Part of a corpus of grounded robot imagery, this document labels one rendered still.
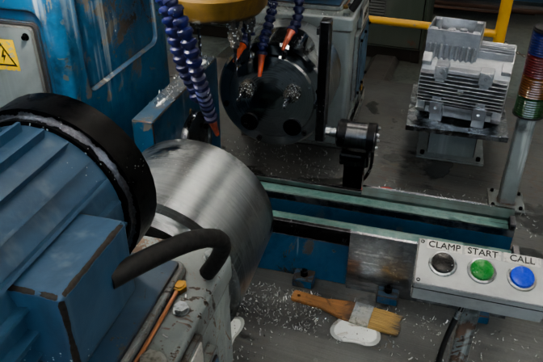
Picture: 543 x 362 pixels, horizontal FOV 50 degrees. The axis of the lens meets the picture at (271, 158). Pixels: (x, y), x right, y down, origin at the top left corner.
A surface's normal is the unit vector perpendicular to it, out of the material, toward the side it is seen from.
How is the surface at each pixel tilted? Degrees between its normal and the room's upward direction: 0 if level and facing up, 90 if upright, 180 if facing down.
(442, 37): 90
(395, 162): 0
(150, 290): 0
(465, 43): 90
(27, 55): 90
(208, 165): 21
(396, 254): 90
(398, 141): 0
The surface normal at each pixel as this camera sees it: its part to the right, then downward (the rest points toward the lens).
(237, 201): 0.74, -0.43
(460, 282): -0.11, -0.59
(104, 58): 0.96, 0.15
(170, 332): 0.00, -0.85
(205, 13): -0.05, 0.52
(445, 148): -0.27, 0.51
